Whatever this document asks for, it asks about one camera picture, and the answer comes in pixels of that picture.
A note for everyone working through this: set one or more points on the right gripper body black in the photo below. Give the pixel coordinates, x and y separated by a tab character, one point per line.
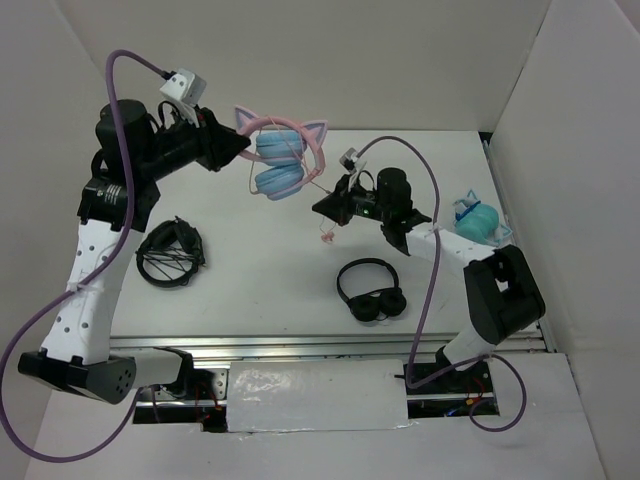
366	203

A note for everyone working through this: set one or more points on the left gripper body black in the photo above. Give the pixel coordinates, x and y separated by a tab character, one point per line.
184	144

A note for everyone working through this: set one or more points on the pink blue cat-ear headphones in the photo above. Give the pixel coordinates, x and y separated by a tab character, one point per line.
291	151

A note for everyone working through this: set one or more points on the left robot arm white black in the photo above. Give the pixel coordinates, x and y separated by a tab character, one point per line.
75	356

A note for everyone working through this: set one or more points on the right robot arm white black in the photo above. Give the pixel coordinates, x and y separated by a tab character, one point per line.
502	295

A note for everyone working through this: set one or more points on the black on-ear headphones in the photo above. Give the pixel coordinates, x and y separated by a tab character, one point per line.
377	304

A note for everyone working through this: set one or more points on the teal cat-ear headphones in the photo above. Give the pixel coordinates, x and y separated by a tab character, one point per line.
479	222

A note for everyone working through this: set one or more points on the white foil-taped panel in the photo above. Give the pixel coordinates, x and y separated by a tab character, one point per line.
328	395

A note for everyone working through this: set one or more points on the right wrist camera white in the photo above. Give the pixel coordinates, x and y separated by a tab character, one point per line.
353	162

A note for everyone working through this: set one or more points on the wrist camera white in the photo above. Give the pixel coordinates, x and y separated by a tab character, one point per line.
184	89
353	162

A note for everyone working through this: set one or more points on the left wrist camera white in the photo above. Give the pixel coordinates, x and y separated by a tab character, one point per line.
184	89

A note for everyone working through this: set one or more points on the aluminium front rail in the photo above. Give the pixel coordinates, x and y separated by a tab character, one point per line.
263	348

